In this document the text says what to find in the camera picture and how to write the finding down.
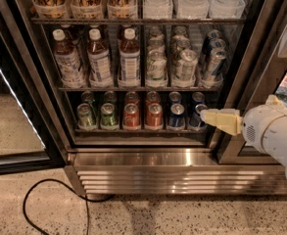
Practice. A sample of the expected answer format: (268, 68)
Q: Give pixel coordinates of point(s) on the left brown tea bottle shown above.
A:
(68, 61)

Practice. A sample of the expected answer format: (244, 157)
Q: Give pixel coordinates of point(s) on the steel fridge bottom grille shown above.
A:
(171, 173)

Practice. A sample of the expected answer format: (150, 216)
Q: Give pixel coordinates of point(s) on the front left green can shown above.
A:
(86, 117)

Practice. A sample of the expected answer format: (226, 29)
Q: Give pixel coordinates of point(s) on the front left red can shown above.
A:
(131, 117)

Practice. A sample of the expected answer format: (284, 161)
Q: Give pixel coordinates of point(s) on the middle brown tea bottle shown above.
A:
(99, 57)

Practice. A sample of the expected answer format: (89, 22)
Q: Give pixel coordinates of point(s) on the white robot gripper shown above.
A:
(255, 127)

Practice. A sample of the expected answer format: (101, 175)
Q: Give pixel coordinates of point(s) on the red bull can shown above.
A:
(209, 45)
(214, 33)
(214, 65)

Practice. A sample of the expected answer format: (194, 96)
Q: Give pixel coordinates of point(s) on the front left blue can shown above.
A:
(176, 116)

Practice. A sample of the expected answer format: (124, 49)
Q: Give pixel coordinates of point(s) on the front right red can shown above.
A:
(154, 118)

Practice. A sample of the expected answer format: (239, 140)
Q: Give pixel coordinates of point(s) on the front white can right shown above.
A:
(184, 67)

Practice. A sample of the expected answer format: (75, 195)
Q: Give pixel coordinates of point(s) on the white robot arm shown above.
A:
(264, 127)

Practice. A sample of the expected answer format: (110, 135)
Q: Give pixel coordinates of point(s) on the open glass fridge door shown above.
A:
(29, 138)

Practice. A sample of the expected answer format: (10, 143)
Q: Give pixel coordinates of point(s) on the blue can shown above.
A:
(195, 121)
(176, 116)

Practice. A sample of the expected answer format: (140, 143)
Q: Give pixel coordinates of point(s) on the right brown tea bottle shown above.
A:
(130, 59)

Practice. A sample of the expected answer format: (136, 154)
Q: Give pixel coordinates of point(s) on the brown tea bottle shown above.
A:
(68, 61)
(130, 59)
(99, 57)

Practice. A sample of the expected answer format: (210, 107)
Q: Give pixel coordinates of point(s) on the front white green can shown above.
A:
(156, 68)

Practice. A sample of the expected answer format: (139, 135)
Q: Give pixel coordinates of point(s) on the front right blue can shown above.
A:
(195, 121)

